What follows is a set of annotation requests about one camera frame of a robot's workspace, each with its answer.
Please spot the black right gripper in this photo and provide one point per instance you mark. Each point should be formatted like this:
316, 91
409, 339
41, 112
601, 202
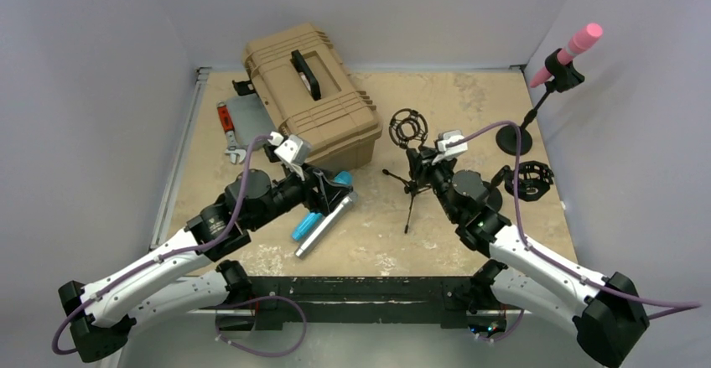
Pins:
422, 164

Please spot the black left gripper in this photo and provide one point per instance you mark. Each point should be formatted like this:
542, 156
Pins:
326, 194

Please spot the grey silver microphone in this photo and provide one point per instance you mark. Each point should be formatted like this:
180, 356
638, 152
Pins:
325, 225

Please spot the blue microphone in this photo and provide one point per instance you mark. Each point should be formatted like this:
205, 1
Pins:
312, 218

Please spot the black tripod microphone stand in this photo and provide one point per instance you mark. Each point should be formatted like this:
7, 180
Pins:
408, 130

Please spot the black round-base shock-mount stand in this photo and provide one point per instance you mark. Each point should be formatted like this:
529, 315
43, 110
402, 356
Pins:
535, 179

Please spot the black round-base clip stand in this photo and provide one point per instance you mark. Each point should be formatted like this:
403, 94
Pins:
564, 78

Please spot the pink microphone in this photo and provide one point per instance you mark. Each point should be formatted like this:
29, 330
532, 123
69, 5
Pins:
581, 41

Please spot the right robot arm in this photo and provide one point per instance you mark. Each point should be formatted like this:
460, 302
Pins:
603, 312

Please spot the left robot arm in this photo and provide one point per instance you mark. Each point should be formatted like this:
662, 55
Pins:
101, 315

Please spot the red adjustable wrench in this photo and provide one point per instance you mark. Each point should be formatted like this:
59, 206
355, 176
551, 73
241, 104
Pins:
234, 151

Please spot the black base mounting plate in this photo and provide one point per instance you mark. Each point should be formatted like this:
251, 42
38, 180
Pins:
449, 302

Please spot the tan plastic toolbox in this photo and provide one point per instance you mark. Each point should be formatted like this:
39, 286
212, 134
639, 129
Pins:
301, 80

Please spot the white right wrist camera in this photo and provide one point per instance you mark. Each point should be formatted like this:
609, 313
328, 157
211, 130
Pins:
449, 145

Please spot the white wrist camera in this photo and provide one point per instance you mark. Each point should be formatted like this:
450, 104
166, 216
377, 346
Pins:
291, 151
449, 145

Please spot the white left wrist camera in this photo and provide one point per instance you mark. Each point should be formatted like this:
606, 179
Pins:
291, 151

